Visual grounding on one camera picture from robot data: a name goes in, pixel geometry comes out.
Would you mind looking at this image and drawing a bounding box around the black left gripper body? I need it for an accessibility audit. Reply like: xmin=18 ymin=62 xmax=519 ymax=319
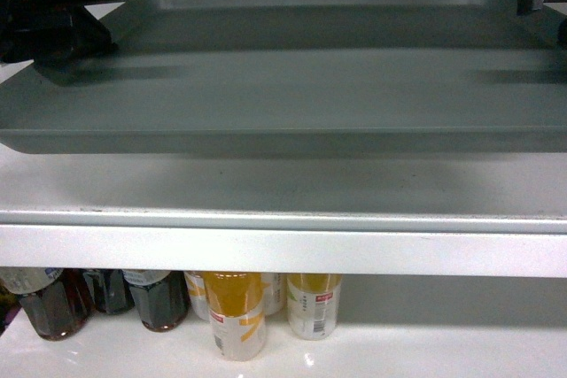
xmin=1 ymin=0 xmax=113 ymax=64

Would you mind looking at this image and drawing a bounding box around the grey rectangular serving tray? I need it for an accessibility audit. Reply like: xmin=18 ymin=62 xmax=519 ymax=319
xmin=1 ymin=0 xmax=566 ymax=157

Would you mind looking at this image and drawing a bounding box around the dark tea bottle middle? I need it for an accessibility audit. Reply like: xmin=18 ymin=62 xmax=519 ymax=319
xmin=82 ymin=269 xmax=134 ymax=315

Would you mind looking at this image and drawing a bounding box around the dark tea bottle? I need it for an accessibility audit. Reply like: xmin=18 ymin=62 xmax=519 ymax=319
xmin=1 ymin=267 xmax=92 ymax=341
xmin=122 ymin=269 xmax=190 ymax=332
xmin=82 ymin=269 xmax=134 ymax=315

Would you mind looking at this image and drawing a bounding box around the dark tea bottle left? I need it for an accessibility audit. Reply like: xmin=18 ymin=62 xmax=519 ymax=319
xmin=1 ymin=267 xmax=92 ymax=341

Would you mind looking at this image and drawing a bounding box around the dark tea bottle right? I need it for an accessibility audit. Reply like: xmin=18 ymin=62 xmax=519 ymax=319
xmin=122 ymin=269 xmax=190 ymax=332

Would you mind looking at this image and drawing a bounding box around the orange juice bottle left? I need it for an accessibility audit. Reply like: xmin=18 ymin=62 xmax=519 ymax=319
xmin=184 ymin=271 xmax=209 ymax=321

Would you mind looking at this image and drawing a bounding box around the orange juice bottle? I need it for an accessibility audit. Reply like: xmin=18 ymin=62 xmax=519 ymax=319
xmin=184 ymin=271 xmax=209 ymax=321
xmin=204 ymin=272 xmax=267 ymax=361
xmin=287 ymin=274 xmax=342 ymax=341
xmin=261 ymin=273 xmax=287 ymax=316

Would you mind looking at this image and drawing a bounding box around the orange juice bottle front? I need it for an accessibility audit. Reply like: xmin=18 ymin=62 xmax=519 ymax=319
xmin=204 ymin=272 xmax=267 ymax=361

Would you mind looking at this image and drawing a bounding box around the orange juice bottle back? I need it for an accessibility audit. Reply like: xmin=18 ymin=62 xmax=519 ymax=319
xmin=261 ymin=273 xmax=287 ymax=316

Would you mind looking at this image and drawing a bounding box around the orange juice bottle right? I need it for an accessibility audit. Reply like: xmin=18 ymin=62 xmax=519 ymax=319
xmin=287 ymin=274 xmax=342 ymax=341

